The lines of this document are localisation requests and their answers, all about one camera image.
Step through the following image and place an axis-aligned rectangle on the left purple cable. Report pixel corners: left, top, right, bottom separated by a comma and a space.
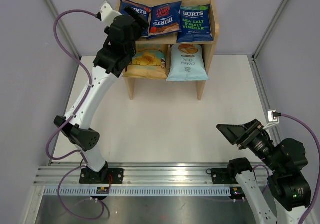
46, 9, 111, 220

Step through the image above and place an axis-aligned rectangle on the white slotted cable duct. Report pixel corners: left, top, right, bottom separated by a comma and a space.
44, 186, 231, 197

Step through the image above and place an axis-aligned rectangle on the tan kettle cooked chips bag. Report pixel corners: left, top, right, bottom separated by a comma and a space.
124, 44, 169, 79

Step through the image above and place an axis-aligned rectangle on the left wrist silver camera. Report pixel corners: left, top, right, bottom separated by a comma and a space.
96, 1, 122, 26

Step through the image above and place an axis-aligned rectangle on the blue Burts chilli bag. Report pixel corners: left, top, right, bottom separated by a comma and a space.
146, 0, 182, 40
118, 0, 153, 38

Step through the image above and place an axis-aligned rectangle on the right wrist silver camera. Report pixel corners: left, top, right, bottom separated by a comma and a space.
264, 110, 282, 129

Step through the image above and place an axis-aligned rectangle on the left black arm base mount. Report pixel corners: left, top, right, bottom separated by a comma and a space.
79, 168, 124, 184

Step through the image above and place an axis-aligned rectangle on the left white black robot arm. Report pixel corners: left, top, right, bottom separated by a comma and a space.
54, 2, 149, 183

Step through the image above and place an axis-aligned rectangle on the blue Burts sea salt bag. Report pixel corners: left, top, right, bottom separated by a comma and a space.
177, 4, 214, 43

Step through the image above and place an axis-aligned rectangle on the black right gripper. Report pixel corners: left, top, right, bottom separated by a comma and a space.
217, 118, 284, 172

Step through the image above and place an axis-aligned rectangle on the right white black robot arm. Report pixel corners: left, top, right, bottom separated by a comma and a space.
216, 119, 311, 224

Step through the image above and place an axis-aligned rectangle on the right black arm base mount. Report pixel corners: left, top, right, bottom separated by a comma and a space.
209, 168, 238, 184

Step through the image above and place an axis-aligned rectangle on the wooden two-tier shelf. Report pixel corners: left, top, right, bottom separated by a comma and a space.
124, 0, 220, 101

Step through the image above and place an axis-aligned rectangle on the aluminium rail frame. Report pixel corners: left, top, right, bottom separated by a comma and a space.
32, 161, 306, 185

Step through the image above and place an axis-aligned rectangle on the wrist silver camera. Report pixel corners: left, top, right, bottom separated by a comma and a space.
264, 110, 282, 129
96, 1, 122, 26

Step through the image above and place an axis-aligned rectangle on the light blue cassava chips bag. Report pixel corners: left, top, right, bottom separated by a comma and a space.
166, 43, 209, 81

